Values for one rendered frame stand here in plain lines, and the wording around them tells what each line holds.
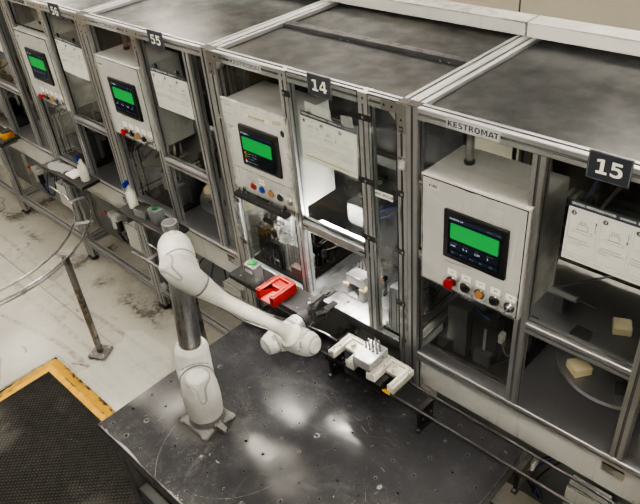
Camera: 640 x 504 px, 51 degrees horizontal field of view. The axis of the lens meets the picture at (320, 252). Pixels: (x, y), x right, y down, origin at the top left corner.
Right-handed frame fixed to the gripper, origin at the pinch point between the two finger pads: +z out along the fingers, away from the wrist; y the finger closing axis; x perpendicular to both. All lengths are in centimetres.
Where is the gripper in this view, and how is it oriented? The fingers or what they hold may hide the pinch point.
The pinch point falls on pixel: (330, 298)
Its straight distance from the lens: 306.9
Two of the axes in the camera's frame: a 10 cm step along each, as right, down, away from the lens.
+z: 6.9, -4.7, 5.6
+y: -0.8, -8.1, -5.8
